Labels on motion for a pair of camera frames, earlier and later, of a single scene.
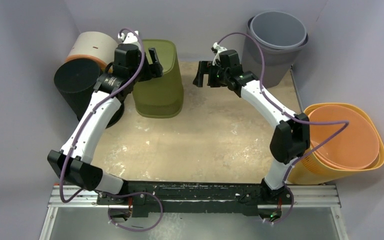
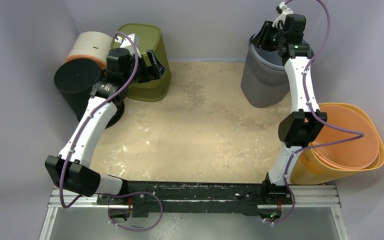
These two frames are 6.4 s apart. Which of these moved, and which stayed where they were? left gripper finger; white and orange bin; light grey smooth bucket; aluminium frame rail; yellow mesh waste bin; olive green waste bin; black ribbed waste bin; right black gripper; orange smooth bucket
Moved: right black gripper; light grey smooth bucket; olive green waste bin
Stayed: yellow mesh waste bin; white and orange bin; aluminium frame rail; orange smooth bucket; left gripper finger; black ribbed waste bin
